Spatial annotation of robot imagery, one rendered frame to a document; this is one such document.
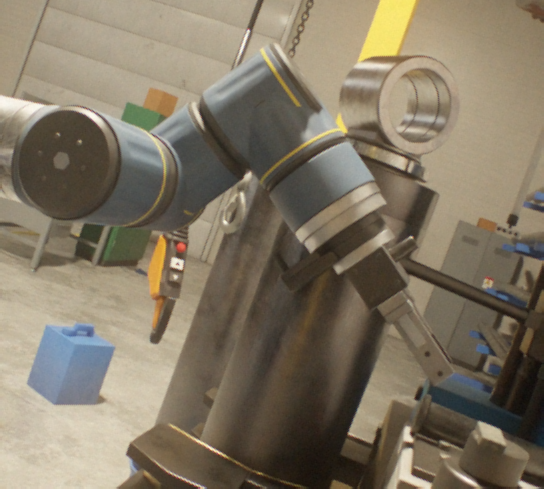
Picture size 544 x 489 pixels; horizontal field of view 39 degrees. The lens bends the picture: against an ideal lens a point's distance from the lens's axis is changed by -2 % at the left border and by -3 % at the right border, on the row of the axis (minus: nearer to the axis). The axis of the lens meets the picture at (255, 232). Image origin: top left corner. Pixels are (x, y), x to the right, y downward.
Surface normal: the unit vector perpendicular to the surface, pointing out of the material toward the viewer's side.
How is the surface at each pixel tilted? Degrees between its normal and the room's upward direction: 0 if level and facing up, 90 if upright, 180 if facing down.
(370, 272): 90
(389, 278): 90
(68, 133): 90
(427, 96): 121
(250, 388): 90
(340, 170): 65
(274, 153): 105
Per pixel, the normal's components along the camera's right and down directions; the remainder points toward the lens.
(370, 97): -0.92, -0.06
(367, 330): 0.52, 0.24
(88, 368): 0.75, 0.31
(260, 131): -0.47, 0.16
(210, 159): 0.05, 0.40
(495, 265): -0.22, -0.02
